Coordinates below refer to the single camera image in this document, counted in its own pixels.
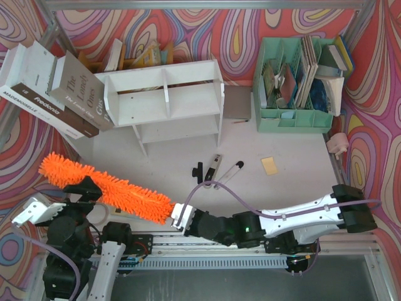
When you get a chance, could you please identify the green plastic desk organizer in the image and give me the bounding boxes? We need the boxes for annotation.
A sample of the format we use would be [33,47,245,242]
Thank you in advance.
[253,35,333,134]

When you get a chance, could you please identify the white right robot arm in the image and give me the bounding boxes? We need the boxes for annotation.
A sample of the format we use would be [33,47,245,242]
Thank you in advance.
[171,184,377,255]

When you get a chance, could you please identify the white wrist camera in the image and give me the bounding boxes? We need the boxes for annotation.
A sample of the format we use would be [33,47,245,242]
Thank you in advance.
[12,193,66,228]
[170,203,196,235]

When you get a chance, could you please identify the tan sticky note pad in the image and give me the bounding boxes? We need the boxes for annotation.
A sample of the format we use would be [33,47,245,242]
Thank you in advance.
[261,157,278,176]

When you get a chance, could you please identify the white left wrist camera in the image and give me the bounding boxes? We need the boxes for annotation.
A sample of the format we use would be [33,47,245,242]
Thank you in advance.
[12,193,66,228]

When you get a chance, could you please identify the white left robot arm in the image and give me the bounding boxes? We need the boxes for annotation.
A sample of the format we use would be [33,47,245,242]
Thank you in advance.
[40,176,133,300]

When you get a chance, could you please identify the grey hardcover book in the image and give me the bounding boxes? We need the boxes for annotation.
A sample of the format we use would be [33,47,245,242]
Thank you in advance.
[49,51,114,131]

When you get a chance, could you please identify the light blue calculator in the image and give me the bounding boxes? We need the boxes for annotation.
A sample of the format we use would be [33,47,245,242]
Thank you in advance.
[111,208,130,216]

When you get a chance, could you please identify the books in organizer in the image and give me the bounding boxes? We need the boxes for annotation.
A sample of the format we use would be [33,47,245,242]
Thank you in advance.
[254,35,354,117]

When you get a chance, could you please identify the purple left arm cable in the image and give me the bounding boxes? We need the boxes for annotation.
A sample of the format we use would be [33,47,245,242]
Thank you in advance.
[12,224,82,300]

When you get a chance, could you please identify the clear tape roll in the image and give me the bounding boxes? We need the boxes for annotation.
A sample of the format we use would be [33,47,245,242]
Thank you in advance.
[87,204,109,225]

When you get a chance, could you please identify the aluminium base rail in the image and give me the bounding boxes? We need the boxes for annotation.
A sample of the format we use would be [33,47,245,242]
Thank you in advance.
[151,231,380,257]

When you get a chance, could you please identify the books behind shelf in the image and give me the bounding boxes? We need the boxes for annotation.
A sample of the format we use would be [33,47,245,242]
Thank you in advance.
[78,39,174,73]

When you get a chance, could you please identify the black marker pen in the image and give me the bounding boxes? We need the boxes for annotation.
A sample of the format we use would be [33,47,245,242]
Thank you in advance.
[213,161,244,189]

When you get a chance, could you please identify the white Fredonia book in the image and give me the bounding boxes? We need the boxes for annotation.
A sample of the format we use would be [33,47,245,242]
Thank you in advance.
[1,41,99,139]

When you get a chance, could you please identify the black T-shaped clip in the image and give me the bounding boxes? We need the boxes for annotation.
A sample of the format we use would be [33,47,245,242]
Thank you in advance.
[192,162,204,184]

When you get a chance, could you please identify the orange microfiber duster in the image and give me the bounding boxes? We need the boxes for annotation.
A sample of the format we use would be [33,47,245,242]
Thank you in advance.
[39,152,174,224]

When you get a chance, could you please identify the small pencil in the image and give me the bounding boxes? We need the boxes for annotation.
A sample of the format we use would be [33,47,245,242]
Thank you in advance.
[232,120,249,124]

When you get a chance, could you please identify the pink plastic object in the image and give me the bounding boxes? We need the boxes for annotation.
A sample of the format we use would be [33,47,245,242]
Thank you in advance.
[326,132,349,160]

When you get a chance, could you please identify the white wooden bookshelf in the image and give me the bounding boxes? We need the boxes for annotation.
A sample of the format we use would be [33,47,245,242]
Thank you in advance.
[96,60,224,154]

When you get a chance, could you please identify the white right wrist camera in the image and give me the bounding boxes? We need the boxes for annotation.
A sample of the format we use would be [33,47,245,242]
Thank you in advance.
[170,203,196,235]

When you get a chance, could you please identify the black and clear stapler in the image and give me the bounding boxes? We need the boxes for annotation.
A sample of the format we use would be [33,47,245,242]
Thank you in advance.
[204,167,216,182]

